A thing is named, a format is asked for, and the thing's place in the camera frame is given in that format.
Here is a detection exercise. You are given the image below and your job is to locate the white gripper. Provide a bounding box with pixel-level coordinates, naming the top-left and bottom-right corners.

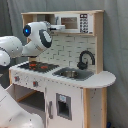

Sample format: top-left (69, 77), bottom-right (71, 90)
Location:
top-left (50, 25), bottom-right (65, 32)

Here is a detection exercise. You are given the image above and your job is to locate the white microwave door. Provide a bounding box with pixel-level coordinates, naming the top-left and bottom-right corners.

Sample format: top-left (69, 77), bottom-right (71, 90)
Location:
top-left (55, 14), bottom-right (80, 33)

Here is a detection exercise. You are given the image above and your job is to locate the white oven door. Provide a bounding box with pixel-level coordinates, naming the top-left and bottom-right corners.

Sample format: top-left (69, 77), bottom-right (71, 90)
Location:
top-left (5, 84), bottom-right (15, 99)

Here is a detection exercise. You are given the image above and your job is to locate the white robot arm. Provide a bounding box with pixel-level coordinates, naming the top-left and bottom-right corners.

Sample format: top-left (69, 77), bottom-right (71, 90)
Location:
top-left (0, 21), bottom-right (65, 128)

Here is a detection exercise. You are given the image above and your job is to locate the wooden toy kitchen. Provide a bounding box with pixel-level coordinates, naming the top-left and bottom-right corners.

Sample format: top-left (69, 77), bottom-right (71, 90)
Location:
top-left (9, 10), bottom-right (116, 128)

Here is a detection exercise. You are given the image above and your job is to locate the grey range hood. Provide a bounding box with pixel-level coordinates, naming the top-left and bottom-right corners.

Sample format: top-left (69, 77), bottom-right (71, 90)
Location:
top-left (33, 14), bottom-right (56, 34)

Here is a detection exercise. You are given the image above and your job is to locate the black stove top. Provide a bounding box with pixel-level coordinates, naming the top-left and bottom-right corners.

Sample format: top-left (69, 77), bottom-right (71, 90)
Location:
top-left (20, 61), bottom-right (57, 73)

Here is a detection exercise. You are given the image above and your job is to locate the black toy faucet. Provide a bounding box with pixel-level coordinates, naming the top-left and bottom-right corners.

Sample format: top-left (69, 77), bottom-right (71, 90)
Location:
top-left (77, 50), bottom-right (95, 70)

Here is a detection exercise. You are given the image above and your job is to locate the grey toy sink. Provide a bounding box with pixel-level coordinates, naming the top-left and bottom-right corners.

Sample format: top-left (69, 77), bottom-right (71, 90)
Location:
top-left (53, 67), bottom-right (93, 81)

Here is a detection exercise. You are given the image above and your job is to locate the right red stove knob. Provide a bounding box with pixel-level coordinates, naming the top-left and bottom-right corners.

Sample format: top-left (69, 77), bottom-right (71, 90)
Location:
top-left (33, 81), bottom-right (39, 87)

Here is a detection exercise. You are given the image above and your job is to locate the red stove knob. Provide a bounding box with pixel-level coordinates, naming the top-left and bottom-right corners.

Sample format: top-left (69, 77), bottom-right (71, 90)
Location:
top-left (33, 81), bottom-right (39, 87)
top-left (14, 76), bottom-right (20, 82)

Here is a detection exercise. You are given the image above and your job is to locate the left red stove knob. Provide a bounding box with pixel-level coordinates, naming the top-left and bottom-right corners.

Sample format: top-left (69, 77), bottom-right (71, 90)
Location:
top-left (14, 76), bottom-right (20, 82)

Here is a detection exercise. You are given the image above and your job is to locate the white cabinet door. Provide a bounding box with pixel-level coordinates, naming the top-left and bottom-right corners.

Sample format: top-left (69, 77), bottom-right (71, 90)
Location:
top-left (46, 82), bottom-right (82, 128)

